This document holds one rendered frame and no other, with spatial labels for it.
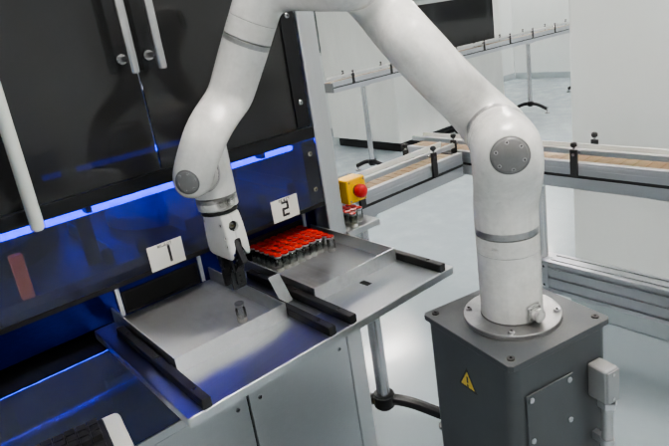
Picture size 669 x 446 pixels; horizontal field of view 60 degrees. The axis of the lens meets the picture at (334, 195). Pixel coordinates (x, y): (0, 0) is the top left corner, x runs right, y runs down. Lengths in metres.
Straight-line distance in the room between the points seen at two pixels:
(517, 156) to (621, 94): 1.60
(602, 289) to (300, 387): 1.05
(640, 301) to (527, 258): 1.02
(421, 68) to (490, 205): 0.27
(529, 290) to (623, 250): 1.62
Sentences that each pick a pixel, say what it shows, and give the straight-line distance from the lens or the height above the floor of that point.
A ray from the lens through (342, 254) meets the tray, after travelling 1.55.
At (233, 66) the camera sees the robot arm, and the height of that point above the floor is 1.42.
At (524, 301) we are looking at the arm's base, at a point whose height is 0.92.
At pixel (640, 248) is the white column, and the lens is 2.73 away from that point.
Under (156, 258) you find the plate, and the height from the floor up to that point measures 1.02.
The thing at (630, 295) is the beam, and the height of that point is 0.50.
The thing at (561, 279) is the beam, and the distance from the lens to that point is 2.21.
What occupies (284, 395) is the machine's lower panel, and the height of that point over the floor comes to 0.50.
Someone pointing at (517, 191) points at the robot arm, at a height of 1.15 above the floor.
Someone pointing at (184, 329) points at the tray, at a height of 0.88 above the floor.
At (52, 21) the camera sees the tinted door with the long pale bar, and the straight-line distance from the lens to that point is 1.30.
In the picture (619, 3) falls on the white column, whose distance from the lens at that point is 2.54.
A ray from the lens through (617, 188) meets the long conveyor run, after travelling 1.97.
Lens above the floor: 1.49
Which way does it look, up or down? 17 degrees down
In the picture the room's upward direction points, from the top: 9 degrees counter-clockwise
